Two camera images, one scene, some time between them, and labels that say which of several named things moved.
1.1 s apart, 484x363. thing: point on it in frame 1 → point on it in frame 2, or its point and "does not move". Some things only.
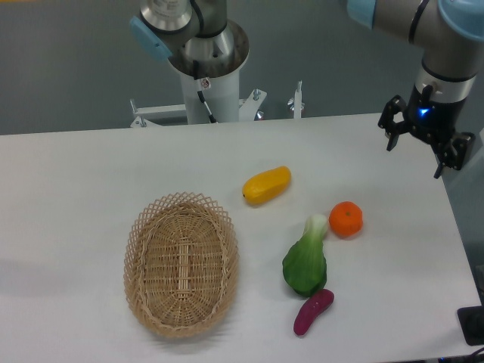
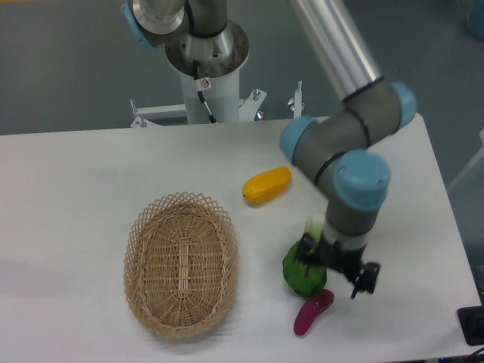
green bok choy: (305, 263) does not move
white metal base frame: (247, 107) does not move
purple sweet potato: (311, 308) does not move
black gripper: (435, 122) → (327, 252)
